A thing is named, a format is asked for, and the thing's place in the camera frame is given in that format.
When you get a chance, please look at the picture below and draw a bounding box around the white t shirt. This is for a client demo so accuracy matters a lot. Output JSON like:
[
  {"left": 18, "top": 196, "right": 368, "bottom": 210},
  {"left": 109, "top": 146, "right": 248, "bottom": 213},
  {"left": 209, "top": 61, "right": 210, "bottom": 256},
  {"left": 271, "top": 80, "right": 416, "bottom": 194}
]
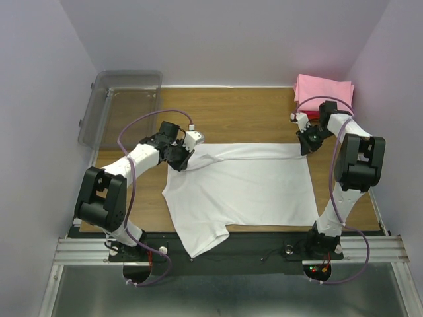
[{"left": 162, "top": 143, "right": 319, "bottom": 258}]

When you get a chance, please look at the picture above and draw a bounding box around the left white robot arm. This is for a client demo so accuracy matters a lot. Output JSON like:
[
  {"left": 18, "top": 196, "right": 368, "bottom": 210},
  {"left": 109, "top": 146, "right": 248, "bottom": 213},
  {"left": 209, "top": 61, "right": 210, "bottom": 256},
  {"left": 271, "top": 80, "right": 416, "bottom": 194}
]
[{"left": 75, "top": 122, "right": 204, "bottom": 256}]

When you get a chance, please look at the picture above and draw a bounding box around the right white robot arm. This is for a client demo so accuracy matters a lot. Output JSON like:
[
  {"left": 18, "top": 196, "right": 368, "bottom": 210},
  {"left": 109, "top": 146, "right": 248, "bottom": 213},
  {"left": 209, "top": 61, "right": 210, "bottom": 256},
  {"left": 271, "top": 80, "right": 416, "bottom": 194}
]
[{"left": 291, "top": 100, "right": 386, "bottom": 258}]

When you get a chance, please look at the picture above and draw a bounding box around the folded red t shirt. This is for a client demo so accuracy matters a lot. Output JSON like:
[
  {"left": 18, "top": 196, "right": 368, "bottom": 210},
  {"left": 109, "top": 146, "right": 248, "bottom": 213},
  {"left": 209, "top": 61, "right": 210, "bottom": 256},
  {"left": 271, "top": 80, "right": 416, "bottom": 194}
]
[{"left": 303, "top": 111, "right": 320, "bottom": 120}]

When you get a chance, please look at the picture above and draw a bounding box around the folded pink t shirt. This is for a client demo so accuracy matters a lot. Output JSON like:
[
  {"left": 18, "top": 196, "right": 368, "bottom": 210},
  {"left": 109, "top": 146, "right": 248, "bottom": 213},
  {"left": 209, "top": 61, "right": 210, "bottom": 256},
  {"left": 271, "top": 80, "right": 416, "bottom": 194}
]
[{"left": 294, "top": 74, "right": 354, "bottom": 112}]

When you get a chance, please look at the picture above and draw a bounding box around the clear plastic bin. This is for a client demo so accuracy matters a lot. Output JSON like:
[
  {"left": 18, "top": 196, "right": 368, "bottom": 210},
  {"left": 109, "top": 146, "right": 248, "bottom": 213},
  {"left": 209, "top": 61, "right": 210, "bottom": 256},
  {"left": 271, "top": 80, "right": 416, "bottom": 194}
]
[{"left": 78, "top": 70, "right": 163, "bottom": 150}]

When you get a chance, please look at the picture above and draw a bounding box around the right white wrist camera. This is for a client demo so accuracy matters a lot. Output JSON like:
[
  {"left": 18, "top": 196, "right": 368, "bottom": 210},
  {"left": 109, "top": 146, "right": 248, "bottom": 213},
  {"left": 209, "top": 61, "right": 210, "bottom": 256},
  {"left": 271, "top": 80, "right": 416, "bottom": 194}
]
[{"left": 290, "top": 112, "right": 310, "bottom": 131}]

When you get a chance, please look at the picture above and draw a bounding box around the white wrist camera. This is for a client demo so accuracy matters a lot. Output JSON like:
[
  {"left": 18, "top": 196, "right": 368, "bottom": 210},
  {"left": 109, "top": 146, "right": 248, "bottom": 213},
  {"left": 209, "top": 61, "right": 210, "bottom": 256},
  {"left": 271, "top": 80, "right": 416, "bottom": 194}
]
[
  {"left": 290, "top": 112, "right": 310, "bottom": 131},
  {"left": 182, "top": 124, "right": 205, "bottom": 152}
]

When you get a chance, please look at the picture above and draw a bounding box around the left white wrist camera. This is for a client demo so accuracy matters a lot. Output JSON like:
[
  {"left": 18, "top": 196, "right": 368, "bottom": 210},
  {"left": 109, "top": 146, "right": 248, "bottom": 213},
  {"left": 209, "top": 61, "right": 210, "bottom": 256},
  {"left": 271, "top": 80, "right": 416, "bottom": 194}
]
[{"left": 182, "top": 124, "right": 205, "bottom": 152}]

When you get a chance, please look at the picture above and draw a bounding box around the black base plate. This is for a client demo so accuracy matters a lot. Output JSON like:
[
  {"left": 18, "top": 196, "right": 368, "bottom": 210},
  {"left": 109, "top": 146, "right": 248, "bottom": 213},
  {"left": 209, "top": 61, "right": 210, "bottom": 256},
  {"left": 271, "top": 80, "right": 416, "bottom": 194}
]
[{"left": 106, "top": 232, "right": 343, "bottom": 277}]

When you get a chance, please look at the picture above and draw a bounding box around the aluminium frame rail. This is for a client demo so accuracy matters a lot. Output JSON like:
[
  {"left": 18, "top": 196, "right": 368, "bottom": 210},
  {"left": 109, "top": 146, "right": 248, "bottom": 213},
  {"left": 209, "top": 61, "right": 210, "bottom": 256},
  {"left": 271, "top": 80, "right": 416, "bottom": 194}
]
[{"left": 40, "top": 234, "right": 421, "bottom": 316}]

